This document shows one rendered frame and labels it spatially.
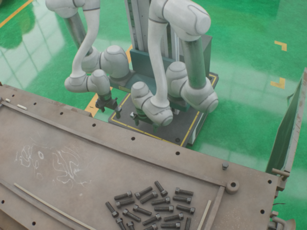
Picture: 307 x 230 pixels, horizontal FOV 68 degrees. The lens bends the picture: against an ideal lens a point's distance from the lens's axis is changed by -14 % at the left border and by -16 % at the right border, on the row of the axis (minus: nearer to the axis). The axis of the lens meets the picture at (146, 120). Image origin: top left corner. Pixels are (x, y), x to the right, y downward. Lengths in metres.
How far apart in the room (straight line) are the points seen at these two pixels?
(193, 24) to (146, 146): 0.52
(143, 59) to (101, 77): 0.43
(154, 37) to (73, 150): 0.69
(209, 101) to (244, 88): 1.48
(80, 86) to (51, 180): 0.88
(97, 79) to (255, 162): 1.56
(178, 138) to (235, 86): 1.14
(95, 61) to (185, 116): 0.87
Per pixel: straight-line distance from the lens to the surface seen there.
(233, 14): 4.24
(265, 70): 3.27
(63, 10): 1.54
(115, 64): 1.83
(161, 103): 1.35
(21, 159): 0.97
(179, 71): 1.60
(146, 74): 1.97
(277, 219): 0.78
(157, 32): 1.28
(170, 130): 2.13
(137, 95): 1.43
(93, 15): 1.49
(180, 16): 1.10
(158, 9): 1.20
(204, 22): 1.10
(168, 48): 1.75
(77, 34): 1.69
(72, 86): 1.65
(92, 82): 1.60
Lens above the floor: 2.08
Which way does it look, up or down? 53 degrees down
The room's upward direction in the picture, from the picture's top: 10 degrees counter-clockwise
